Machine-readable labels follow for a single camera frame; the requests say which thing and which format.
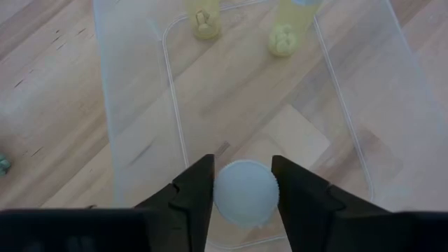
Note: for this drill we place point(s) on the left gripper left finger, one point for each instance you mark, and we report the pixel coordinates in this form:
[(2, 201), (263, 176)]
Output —
[(189, 210)]

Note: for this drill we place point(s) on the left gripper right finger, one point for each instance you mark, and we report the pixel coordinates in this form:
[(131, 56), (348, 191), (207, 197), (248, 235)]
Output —
[(304, 210)]

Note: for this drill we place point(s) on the small white ball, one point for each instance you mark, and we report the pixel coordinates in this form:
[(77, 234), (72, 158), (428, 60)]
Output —
[(204, 21)]

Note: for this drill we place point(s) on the clear plastic bin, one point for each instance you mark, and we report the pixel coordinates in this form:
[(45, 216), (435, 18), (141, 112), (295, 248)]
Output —
[(245, 105)]

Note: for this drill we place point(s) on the potted green succulent plant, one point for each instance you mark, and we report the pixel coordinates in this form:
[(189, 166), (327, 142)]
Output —
[(3, 165)]

